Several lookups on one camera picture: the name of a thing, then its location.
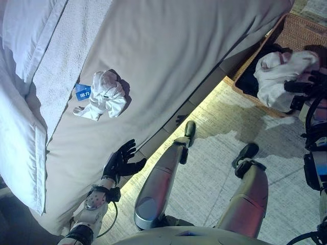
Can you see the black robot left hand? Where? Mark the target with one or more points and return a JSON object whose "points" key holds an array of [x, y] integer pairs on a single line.
{"points": [[120, 163]]}

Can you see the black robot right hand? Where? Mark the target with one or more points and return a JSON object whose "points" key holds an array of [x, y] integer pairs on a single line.
{"points": [[306, 85]]}

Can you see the large white shirt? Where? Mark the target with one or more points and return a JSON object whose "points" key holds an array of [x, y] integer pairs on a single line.
{"points": [[273, 76]]}

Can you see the black garment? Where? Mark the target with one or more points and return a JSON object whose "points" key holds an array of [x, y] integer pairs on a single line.
{"points": [[247, 84]]}

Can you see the white garment with blue tag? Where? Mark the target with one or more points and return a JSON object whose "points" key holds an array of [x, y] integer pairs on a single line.
{"points": [[107, 97]]}

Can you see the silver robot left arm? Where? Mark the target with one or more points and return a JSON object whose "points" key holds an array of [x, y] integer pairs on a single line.
{"points": [[94, 209]]}

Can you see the wicker laundry basket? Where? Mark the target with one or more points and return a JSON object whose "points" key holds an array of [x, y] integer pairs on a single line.
{"points": [[299, 30]]}

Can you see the silver robot left leg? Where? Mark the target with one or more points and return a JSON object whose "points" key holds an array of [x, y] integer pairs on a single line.
{"points": [[158, 189]]}

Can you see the silver robot leg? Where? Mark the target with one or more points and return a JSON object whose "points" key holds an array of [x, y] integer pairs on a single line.
{"points": [[158, 189], [247, 199]]}

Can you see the grey striped rug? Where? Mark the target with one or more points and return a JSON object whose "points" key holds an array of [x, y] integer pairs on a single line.
{"points": [[212, 163]]}

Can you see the grey robot torso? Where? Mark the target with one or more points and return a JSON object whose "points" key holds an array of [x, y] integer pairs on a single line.
{"points": [[199, 237]]}

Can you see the white textured blanket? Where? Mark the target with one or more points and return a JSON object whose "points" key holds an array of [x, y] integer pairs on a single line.
{"points": [[66, 51]]}

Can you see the silver robot right leg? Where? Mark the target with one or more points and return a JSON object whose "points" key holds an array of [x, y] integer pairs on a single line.
{"points": [[247, 199]]}

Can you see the white duvet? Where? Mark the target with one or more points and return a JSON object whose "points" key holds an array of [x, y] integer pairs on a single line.
{"points": [[15, 30]]}

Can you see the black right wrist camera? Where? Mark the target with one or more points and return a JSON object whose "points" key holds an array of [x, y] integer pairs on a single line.
{"points": [[298, 104]]}

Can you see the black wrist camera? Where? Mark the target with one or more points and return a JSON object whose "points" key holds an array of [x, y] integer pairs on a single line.
{"points": [[113, 195], [298, 104]]}

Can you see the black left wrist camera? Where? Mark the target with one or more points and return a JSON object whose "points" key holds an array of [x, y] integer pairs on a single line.
{"points": [[113, 195]]}

